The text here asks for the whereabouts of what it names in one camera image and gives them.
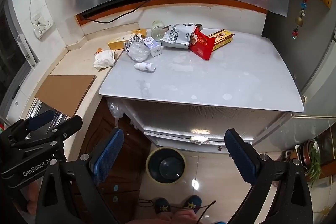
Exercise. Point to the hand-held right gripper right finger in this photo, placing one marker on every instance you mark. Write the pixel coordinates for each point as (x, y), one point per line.
(241, 158)

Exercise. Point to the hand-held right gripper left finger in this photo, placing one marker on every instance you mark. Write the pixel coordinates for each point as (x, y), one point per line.
(107, 154)

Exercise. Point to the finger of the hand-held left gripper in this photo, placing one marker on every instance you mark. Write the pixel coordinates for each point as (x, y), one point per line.
(39, 119)
(63, 129)

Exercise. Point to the dark yellow-rimmed trash bin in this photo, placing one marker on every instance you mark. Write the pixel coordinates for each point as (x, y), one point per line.
(165, 166)

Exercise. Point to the small white plastic bottle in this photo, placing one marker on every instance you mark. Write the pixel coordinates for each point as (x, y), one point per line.
(144, 66)

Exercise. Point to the cream yellow carton box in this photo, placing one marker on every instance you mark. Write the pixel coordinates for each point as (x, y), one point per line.
(118, 43)

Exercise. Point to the silver foil bag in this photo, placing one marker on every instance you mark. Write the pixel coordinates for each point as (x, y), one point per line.
(136, 49)

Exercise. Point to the small white purple-print box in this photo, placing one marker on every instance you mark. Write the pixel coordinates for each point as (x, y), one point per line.
(153, 48)

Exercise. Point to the red foil packet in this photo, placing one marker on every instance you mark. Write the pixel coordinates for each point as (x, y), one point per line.
(203, 48)

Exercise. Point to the long yellow red box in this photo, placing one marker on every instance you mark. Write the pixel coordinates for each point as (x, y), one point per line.
(223, 39)

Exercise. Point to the gold foil wrapper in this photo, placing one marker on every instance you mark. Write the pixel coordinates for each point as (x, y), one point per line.
(139, 32)

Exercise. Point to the clear glass jar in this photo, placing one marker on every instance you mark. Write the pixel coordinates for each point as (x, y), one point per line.
(157, 29)

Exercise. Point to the grey white snack bag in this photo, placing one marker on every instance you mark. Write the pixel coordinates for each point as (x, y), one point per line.
(176, 37)

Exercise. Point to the stainless steel sink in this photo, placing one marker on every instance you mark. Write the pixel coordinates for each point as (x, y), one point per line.
(59, 120)

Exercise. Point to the brown wooden cabinet door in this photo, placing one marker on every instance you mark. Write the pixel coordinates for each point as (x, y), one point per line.
(131, 161)

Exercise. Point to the brown cardboard sheet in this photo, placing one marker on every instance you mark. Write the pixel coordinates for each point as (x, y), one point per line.
(65, 92)

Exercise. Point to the clear plastic bag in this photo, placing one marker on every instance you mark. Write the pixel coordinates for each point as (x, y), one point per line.
(115, 111)

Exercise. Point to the stack of cooking pots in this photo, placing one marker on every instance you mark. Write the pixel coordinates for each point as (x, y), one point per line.
(299, 158)

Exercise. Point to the dark blue patterned shoe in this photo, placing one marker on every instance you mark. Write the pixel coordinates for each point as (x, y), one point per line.
(162, 205)
(193, 202)

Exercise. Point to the green leafy vegetable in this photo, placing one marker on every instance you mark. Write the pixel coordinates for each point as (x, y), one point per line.
(315, 166)

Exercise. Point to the person's bare leg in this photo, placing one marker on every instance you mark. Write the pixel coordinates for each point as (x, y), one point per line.
(168, 218)

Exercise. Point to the grey refrigerator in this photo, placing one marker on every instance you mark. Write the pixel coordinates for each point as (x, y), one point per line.
(302, 56)

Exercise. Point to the hanging bell wind chime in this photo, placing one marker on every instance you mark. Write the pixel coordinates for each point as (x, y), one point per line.
(298, 20)

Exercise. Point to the white window frame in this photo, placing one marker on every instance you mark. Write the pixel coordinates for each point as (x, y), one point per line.
(26, 50)

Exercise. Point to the white wall socket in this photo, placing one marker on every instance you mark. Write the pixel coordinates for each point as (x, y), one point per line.
(42, 27)

